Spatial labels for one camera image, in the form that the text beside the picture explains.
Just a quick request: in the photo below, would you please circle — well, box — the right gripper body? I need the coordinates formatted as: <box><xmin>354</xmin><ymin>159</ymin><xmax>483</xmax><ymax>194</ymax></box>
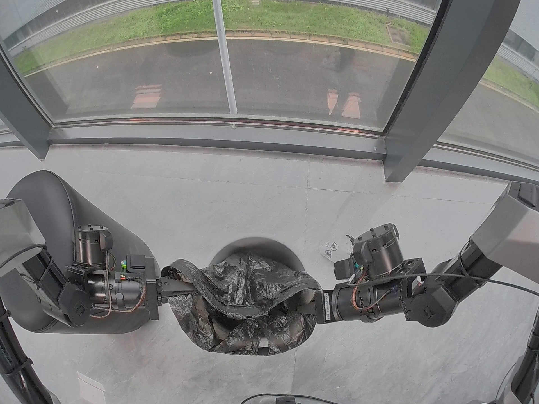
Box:
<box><xmin>314</xmin><ymin>285</ymin><xmax>407</xmax><ymax>324</ymax></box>

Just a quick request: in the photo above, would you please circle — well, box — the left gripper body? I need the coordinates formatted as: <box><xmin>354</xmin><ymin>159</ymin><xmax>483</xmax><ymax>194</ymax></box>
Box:
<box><xmin>95</xmin><ymin>257</ymin><xmax>161</xmax><ymax>322</ymax></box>

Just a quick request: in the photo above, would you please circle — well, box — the white printed plastic wrapper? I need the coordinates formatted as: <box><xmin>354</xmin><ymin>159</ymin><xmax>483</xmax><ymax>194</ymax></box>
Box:
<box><xmin>318</xmin><ymin>241</ymin><xmax>351</xmax><ymax>261</ymax></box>

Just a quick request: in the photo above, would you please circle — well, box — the black plastic bag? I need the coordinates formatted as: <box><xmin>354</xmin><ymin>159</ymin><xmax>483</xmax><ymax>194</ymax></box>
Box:
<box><xmin>160</xmin><ymin>254</ymin><xmax>323</xmax><ymax>357</ymax></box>

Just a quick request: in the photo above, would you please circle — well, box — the white trash bin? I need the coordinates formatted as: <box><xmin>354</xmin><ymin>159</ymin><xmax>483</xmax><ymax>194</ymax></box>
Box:
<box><xmin>208</xmin><ymin>236</ymin><xmax>305</xmax><ymax>357</ymax></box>

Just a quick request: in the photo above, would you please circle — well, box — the dark grey round chair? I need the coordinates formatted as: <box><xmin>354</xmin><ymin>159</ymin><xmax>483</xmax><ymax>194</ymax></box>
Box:
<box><xmin>0</xmin><ymin>170</ymin><xmax>157</xmax><ymax>336</ymax></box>

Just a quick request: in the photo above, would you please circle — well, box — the window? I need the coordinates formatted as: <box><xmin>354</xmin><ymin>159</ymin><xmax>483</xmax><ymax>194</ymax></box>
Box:
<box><xmin>0</xmin><ymin>0</ymin><xmax>539</xmax><ymax>184</ymax></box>

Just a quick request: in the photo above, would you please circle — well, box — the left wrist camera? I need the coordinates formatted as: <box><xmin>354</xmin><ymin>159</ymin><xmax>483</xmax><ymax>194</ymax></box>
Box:
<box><xmin>120</xmin><ymin>254</ymin><xmax>147</xmax><ymax>277</ymax></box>

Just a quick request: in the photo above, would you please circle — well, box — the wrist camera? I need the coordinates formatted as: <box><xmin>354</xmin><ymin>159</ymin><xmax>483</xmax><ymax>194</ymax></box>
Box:
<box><xmin>334</xmin><ymin>258</ymin><xmax>358</xmax><ymax>285</ymax></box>
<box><xmin>120</xmin><ymin>254</ymin><xmax>147</xmax><ymax>277</ymax></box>

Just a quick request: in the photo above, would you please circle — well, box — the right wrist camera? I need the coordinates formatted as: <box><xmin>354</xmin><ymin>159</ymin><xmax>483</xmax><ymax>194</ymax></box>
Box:
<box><xmin>334</xmin><ymin>258</ymin><xmax>358</xmax><ymax>285</ymax></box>

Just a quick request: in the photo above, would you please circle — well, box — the black cable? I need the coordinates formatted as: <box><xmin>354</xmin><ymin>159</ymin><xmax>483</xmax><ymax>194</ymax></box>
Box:
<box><xmin>350</xmin><ymin>273</ymin><xmax>539</xmax><ymax>298</ymax></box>
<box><xmin>241</xmin><ymin>393</ymin><xmax>339</xmax><ymax>404</ymax></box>
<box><xmin>0</xmin><ymin>244</ymin><xmax>48</xmax><ymax>270</ymax></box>

